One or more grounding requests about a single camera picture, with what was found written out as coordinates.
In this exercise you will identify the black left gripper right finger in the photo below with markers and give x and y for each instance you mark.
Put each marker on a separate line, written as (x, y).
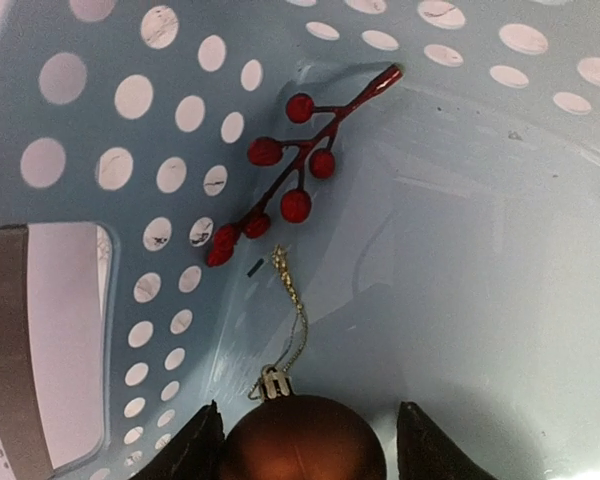
(426, 452)

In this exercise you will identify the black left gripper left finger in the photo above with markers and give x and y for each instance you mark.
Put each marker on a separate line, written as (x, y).
(192, 453)

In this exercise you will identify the dark red bauble ornament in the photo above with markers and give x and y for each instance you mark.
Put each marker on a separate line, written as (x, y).
(297, 436)

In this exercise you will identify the light blue perforated plastic basket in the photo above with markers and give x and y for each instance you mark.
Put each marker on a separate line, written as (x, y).
(452, 260)

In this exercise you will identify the red berry sprig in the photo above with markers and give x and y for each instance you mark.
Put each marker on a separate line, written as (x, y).
(313, 156)

